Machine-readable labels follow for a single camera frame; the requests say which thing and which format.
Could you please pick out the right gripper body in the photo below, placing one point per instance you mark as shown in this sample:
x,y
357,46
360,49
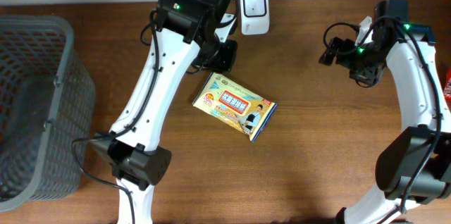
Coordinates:
x,y
329,53

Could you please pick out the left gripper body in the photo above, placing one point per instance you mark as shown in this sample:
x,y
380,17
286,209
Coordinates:
x,y
223,57

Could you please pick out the yellow wet wipes pack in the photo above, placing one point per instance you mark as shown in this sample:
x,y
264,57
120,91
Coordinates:
x,y
235,105

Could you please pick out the red snack bag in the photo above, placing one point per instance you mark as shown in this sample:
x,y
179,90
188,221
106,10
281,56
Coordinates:
x,y
447,87

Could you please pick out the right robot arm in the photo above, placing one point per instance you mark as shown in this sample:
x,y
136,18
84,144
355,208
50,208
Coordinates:
x,y
414,169

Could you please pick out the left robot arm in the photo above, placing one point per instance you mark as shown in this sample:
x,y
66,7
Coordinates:
x,y
188,36

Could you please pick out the grey plastic mesh basket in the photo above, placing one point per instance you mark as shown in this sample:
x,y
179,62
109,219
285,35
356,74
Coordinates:
x,y
47,101

